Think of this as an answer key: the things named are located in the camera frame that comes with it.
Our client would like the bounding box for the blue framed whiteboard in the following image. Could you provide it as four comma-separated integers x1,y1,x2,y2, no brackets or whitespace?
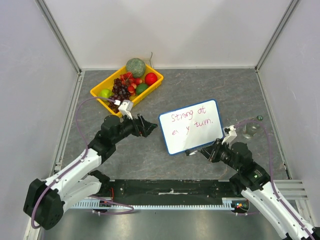
158,99,225,155

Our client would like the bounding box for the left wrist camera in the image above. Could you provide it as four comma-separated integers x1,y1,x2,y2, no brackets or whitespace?
114,100,134,120

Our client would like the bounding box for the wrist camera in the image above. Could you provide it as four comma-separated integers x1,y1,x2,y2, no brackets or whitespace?
114,100,134,120
222,125,237,145

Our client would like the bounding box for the purple grape bunch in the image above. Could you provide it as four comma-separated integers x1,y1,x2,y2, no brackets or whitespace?
110,78,131,102

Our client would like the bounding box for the glass soda bottle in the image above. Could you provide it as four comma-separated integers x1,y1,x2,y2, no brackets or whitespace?
242,115,264,139

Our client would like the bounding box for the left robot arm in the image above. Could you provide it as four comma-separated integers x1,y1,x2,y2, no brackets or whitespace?
23,114,158,230

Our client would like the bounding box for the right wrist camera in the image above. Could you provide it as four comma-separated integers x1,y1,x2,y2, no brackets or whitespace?
222,125,237,145

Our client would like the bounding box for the dark green lime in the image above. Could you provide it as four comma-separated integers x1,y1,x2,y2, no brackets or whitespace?
135,83,149,96

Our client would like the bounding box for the yellow plastic tray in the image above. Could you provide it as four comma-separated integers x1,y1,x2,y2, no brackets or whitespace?
90,58,164,117

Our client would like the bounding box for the light blue cable duct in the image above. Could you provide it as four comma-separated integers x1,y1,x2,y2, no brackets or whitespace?
71,198,235,211

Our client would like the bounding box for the red fruit cluster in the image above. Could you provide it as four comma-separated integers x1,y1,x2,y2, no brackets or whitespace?
119,71,143,96

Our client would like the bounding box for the green melon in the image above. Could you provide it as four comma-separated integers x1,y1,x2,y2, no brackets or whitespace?
125,58,146,78

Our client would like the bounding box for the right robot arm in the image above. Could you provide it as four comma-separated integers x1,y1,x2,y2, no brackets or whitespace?
200,139,320,240

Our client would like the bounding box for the light green apple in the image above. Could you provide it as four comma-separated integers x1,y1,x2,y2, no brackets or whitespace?
98,88,113,102

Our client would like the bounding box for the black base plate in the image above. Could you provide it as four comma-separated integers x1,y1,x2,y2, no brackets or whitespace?
96,179,243,206

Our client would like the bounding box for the red apple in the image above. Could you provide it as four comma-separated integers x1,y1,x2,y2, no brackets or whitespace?
144,72,158,86

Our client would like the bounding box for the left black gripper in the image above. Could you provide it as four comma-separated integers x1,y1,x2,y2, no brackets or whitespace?
112,111,157,144

